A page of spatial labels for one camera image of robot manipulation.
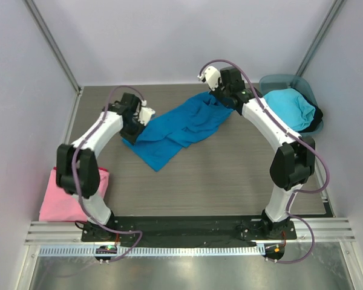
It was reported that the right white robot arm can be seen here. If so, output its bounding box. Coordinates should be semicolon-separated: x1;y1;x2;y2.
200;66;315;239

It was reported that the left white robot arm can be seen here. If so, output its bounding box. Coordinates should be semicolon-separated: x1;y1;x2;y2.
56;92;155;242

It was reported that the blue translucent plastic bin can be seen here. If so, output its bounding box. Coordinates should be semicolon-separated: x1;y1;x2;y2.
259;74;321;136

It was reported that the light blue t shirt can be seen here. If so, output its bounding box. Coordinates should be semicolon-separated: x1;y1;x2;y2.
264;88;316;132

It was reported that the black t shirt in bin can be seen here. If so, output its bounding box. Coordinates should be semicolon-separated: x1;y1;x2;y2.
299;95;324;135

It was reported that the pink folded t shirt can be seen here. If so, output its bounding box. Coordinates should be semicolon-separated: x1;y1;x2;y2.
38;167;111;223

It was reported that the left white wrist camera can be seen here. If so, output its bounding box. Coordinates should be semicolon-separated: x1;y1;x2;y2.
138;100;155;126

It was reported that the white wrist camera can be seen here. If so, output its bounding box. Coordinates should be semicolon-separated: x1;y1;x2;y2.
138;100;155;126
198;65;221;91

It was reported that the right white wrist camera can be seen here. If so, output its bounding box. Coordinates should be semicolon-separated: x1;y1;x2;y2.
198;65;221;91

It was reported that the left aluminium corner post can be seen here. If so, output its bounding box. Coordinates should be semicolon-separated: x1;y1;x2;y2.
22;0;81;95

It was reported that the aluminium corner post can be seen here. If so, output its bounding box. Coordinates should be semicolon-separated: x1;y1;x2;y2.
296;0;347;77
22;0;81;95

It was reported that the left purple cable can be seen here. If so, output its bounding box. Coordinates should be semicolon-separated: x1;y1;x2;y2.
73;86;146;262

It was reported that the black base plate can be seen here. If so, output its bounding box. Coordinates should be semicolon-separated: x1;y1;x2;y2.
80;215;298;242

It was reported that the aluminium front rail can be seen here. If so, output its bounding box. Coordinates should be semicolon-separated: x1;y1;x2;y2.
24;217;355;245

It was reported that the right aluminium corner post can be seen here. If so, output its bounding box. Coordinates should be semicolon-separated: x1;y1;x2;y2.
296;0;347;77

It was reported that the slotted white cable duct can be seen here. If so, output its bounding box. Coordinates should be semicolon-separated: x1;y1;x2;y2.
39;244;265;257

